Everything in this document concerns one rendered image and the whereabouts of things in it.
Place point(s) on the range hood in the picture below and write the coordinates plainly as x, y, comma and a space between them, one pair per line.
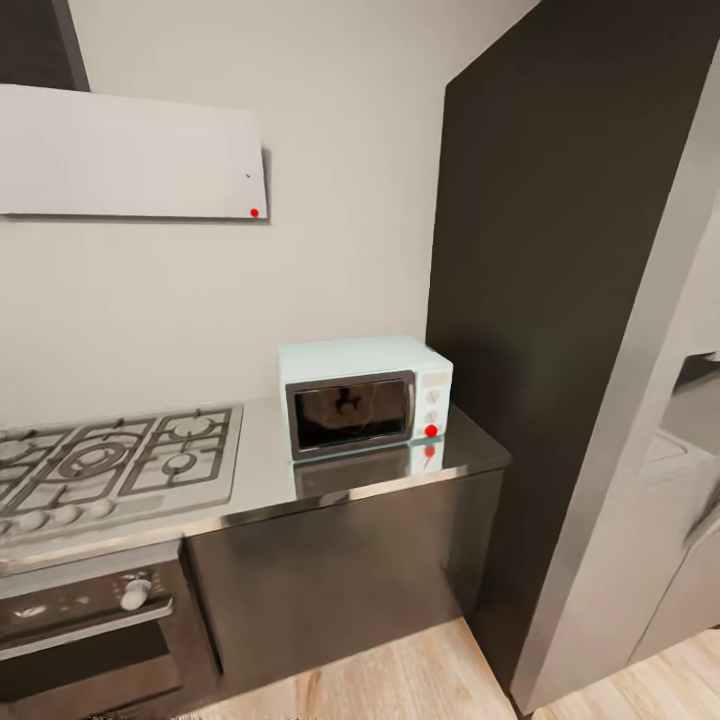
64, 149

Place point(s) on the burner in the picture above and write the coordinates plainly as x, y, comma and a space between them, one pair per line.
67, 478

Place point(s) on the microwave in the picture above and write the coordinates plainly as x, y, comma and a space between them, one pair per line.
347, 395

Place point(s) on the fridge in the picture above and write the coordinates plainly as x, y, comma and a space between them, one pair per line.
577, 235

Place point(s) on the oven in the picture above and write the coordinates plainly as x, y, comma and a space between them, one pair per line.
122, 636

